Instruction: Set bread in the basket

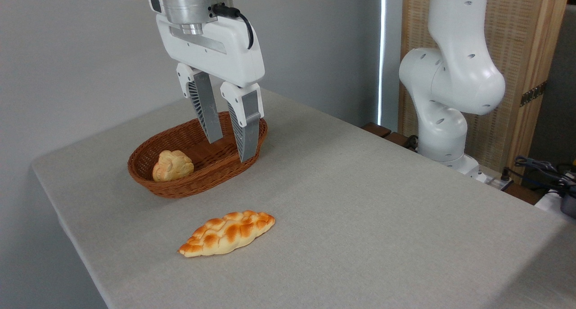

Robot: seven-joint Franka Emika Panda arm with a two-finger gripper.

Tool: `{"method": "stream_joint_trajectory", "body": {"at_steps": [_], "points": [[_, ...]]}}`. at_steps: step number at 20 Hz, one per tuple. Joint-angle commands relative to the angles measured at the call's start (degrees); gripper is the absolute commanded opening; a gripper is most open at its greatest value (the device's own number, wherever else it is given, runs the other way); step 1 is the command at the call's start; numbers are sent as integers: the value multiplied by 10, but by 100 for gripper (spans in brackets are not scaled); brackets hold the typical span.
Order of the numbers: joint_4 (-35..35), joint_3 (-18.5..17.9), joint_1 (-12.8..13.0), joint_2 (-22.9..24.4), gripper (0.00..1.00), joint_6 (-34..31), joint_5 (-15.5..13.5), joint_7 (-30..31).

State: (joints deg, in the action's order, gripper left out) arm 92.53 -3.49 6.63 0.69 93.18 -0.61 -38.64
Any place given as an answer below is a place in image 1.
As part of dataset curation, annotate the grey tablecloth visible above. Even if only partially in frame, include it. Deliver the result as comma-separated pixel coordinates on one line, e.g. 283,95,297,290
31,88,576,309

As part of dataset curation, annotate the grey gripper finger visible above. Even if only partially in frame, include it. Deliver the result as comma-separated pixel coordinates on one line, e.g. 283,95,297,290
176,62,225,144
220,81,264,163

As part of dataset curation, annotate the round golden bread roll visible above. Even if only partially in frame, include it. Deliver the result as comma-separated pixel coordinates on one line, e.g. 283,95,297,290
152,150,195,183

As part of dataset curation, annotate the brown oval wicker basket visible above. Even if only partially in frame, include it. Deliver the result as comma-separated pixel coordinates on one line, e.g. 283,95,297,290
127,111,269,199

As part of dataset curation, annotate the brass screen hinge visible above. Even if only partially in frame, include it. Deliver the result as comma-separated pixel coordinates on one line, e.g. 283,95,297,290
520,81,548,107

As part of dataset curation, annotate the silver metal wrist flange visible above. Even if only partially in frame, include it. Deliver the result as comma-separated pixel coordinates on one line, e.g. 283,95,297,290
158,0,234,35

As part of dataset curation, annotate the white box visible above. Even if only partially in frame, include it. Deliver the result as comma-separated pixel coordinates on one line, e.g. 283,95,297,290
534,189,568,220

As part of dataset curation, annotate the wood and rattan folding screen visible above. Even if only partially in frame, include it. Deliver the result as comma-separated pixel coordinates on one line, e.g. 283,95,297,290
398,0,572,186

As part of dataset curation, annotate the black cable bundle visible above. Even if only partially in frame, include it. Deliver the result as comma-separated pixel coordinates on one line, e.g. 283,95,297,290
501,155,576,198

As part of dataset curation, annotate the dark grey device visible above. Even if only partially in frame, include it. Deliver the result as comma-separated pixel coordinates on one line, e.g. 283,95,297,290
560,186,576,219

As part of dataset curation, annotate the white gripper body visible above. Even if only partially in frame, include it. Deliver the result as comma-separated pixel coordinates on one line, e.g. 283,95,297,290
148,0,265,88

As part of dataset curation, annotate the long braided bread loaf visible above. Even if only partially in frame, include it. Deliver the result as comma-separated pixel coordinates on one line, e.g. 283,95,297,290
177,210,276,258

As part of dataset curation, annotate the dark brown wooden slat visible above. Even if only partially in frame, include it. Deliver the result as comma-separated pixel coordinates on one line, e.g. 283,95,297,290
383,132,417,152
361,122,392,139

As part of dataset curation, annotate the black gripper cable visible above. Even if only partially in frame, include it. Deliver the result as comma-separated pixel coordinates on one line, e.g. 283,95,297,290
212,3,255,50

